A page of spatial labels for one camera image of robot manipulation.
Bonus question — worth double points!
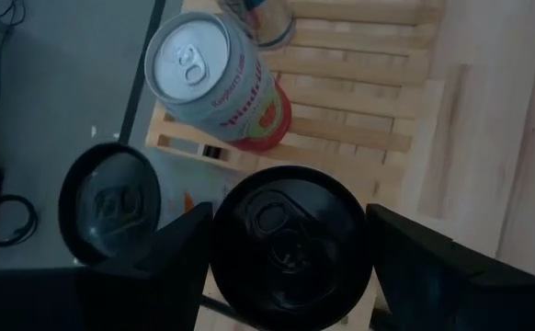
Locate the black coiled floor cable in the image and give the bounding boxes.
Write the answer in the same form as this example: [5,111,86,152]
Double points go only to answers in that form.
[0,193,40,248]

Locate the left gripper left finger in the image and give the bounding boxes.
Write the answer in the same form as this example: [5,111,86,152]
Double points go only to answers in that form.
[0,201,215,331]

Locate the Spindrift raspberry lime can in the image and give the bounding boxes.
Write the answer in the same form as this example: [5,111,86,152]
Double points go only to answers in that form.
[143,11,293,153]

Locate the wooden slatted shelf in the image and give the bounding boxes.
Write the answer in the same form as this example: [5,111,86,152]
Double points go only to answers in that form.
[145,0,448,331]

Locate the Celsius tropical vibe can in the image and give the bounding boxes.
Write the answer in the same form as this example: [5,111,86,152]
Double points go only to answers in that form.
[58,141,234,268]

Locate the blue silver Red Bull can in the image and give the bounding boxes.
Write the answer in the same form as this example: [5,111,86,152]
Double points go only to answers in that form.
[216,0,296,51]

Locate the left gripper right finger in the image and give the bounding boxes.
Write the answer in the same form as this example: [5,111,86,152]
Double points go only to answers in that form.
[367,204,535,331]

